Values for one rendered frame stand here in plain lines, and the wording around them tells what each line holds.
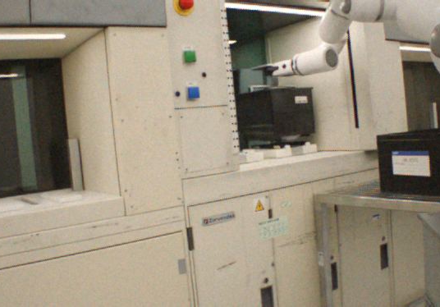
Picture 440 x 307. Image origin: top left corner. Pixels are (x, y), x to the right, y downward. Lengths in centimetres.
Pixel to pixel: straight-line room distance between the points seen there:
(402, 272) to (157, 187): 114
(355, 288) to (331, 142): 56
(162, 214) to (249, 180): 30
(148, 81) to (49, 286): 57
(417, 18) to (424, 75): 188
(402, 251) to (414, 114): 110
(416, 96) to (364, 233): 130
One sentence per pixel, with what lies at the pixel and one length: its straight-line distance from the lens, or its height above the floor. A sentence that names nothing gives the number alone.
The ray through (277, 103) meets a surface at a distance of 176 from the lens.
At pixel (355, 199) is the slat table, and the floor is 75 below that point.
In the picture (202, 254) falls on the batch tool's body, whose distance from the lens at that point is 135.
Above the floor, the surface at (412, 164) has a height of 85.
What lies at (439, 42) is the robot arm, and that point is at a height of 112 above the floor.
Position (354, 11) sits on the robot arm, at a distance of 127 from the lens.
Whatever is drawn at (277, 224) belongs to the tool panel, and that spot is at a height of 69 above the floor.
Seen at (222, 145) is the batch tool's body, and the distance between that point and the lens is 137.
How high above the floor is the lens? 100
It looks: 3 degrees down
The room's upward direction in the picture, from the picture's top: 6 degrees counter-clockwise
